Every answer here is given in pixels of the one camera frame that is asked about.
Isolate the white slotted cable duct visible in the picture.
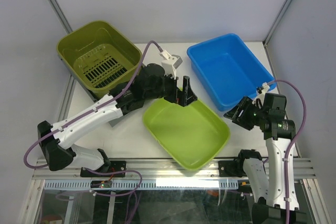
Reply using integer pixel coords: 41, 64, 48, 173
44, 178, 238, 191

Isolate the aluminium mounting rail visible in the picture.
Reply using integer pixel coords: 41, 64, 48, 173
33, 158, 316, 180

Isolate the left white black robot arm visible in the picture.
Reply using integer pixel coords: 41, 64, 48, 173
37, 63, 197, 176

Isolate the blue plastic tub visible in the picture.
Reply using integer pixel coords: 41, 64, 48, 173
186, 34, 274, 112

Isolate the lime green shallow tub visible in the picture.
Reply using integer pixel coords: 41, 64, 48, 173
142, 98, 230, 170

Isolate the right aluminium frame post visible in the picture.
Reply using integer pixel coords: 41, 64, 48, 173
263, 0, 293, 48

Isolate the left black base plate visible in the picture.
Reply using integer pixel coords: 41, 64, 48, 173
80, 159, 127, 177

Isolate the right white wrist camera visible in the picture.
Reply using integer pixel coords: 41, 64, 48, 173
252, 82, 270, 105

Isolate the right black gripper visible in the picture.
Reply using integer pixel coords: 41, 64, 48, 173
223, 95, 267, 130

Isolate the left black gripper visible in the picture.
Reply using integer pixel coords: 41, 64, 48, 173
145, 71, 197, 107

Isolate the aluminium frame post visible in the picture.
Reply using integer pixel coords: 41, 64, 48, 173
263, 0, 293, 48
48, 0, 73, 34

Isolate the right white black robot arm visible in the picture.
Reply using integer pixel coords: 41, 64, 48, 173
224, 93, 308, 223

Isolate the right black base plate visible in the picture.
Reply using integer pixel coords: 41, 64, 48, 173
218, 159, 246, 177

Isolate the left aluminium frame post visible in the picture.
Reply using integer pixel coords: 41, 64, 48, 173
48, 0, 73, 34

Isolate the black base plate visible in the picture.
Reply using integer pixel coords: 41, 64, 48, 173
80, 159, 127, 177
218, 159, 246, 177

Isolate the olive green slotted basket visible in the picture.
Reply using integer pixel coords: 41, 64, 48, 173
56, 20, 142, 100

